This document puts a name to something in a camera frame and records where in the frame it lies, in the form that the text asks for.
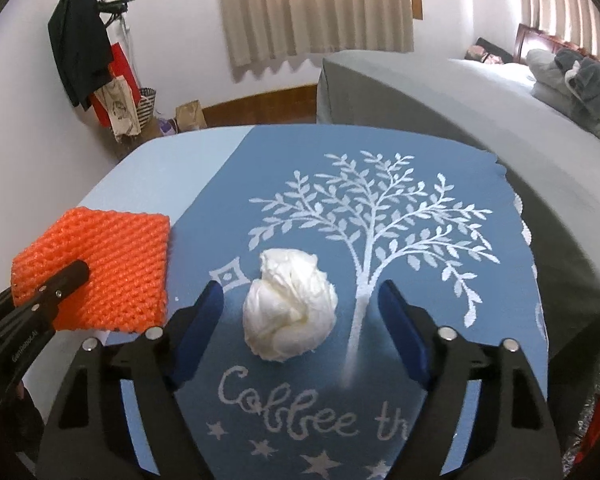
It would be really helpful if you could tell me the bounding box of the dark grey towel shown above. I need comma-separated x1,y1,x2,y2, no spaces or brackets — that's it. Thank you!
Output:
554,48,600,120

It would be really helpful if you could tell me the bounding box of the blue tree-print tablecloth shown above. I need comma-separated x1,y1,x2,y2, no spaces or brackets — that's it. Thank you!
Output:
83,125,548,479

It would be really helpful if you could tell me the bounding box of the beige canvas tote bag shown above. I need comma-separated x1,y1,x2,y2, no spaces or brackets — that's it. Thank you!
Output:
95,76,140,143

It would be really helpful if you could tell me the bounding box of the wooden coat rack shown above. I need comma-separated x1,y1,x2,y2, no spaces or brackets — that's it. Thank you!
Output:
76,0,152,160

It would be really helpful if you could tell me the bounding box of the red cloth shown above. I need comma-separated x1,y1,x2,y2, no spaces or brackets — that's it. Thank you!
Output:
588,398,600,446

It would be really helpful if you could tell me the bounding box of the red hanging bag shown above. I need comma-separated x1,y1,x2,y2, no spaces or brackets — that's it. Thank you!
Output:
90,42,140,136

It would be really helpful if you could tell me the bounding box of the brown paper bag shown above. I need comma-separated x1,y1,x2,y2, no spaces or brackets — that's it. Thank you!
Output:
175,100,208,132

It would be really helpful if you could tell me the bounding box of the black pink item behind bed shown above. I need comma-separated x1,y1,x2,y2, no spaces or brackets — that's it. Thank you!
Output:
465,37,514,64

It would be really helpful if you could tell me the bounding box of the folded grey quilt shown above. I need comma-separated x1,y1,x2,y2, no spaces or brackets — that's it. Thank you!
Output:
526,48,600,140

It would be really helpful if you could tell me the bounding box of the black hanging jacket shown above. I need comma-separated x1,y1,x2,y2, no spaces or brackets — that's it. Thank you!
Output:
47,0,114,110

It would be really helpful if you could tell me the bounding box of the bed with grey sheet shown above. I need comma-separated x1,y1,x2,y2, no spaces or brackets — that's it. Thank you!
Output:
317,51,600,358

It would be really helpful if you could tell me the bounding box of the black trash bin bag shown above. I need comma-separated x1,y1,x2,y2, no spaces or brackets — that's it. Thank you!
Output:
547,311,600,479

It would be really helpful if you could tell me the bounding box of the left beige curtain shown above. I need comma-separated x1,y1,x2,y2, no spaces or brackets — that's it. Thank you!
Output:
220,0,414,68

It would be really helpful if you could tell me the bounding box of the striped basket bag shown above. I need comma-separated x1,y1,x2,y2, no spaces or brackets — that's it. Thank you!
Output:
136,87,157,129

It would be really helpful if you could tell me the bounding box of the red wooden headboard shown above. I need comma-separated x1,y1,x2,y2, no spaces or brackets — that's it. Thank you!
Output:
513,23,590,64

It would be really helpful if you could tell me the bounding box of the orange foam net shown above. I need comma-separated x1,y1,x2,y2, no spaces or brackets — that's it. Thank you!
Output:
10,207,171,333

